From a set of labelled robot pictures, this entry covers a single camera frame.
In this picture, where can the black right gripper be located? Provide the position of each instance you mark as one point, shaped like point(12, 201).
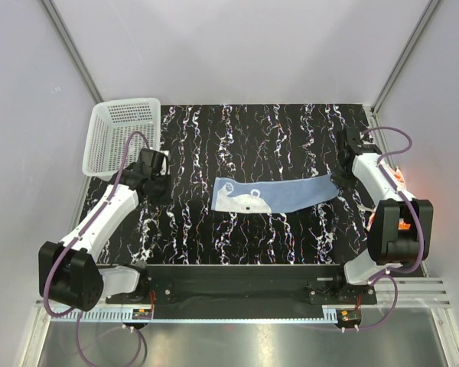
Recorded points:
point(341, 183)

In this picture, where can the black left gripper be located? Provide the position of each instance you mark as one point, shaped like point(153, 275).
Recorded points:
point(164, 175)

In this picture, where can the blue white bear towel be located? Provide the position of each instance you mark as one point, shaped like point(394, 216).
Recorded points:
point(271, 197)

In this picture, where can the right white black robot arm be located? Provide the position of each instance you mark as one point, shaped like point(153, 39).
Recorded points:
point(398, 239)

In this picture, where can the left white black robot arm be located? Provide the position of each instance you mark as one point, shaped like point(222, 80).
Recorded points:
point(68, 270)

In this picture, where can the orange white crumpled towel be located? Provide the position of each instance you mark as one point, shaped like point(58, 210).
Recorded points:
point(401, 181)

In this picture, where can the white perforated plastic basket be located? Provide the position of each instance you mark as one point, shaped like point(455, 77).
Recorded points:
point(113, 124)

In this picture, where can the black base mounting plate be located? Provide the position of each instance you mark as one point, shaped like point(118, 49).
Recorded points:
point(246, 292)

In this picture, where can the aluminium rail frame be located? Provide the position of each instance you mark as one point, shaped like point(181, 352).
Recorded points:
point(415, 293)

